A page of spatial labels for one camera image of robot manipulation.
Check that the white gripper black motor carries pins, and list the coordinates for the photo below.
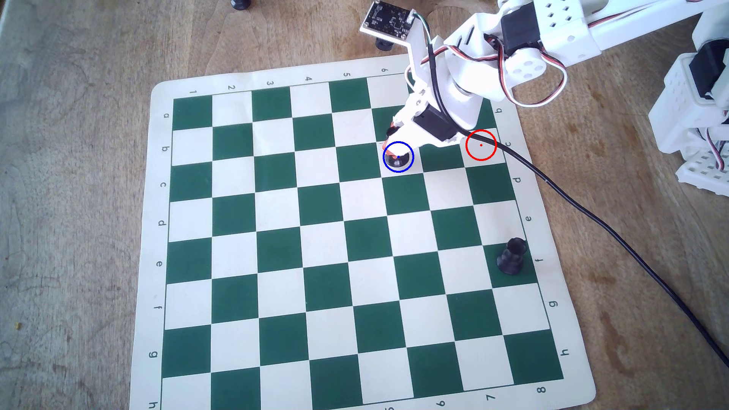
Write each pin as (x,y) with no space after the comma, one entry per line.
(434,122)

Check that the black chess piece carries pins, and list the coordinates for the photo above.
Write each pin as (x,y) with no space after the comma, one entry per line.
(398,161)
(240,3)
(384,44)

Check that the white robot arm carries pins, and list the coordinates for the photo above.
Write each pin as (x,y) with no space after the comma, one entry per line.
(564,28)

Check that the green and white chess mat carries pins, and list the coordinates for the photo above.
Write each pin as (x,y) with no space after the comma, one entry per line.
(319,245)

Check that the black chess pawn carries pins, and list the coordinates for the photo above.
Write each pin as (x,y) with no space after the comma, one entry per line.
(511,259)

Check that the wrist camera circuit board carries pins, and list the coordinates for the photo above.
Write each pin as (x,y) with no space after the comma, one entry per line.
(390,19)

